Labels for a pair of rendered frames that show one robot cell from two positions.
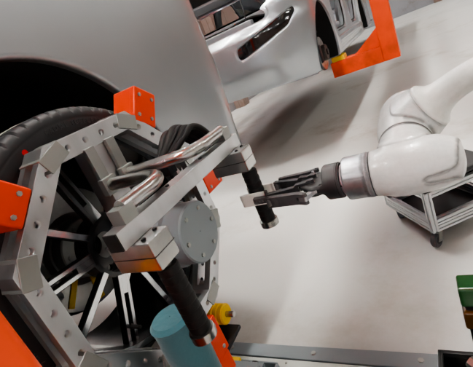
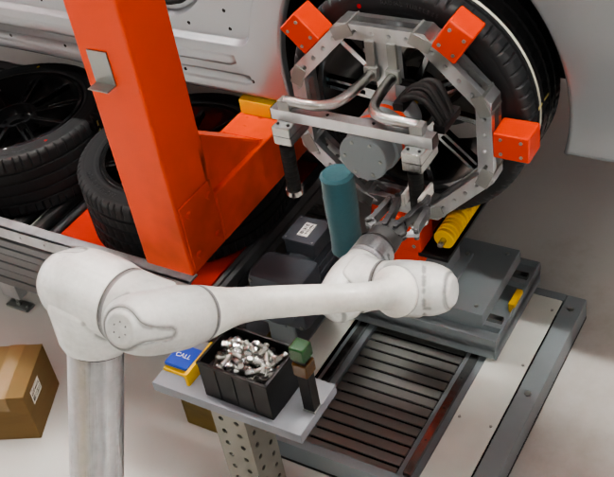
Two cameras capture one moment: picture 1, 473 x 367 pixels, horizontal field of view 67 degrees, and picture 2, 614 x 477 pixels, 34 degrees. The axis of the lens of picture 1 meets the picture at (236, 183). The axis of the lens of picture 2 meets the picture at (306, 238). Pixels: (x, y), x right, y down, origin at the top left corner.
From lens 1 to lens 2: 2.29 m
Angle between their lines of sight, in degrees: 82
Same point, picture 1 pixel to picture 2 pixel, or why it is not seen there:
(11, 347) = (144, 112)
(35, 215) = (314, 53)
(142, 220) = (289, 115)
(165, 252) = (280, 139)
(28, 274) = (296, 75)
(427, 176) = not seen: hidden behind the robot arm
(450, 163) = not seen: hidden behind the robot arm
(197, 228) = (360, 155)
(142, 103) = (448, 39)
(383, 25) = not seen: outside the picture
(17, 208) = (306, 43)
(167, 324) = (327, 172)
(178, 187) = (327, 122)
